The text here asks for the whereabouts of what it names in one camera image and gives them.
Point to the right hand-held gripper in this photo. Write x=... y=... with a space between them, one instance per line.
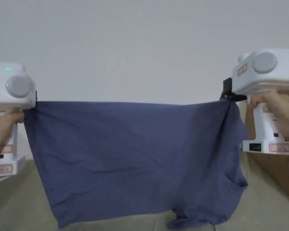
x=262 y=77

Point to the person's left hand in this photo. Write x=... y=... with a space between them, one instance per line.
x=2 y=130

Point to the dark blue shirt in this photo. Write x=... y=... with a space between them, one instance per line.
x=134 y=156

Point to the bed with beige sheet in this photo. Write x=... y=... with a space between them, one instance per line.
x=16 y=207

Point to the person's right hand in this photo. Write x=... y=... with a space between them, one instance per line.
x=279 y=108

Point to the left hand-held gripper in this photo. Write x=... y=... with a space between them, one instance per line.
x=16 y=86

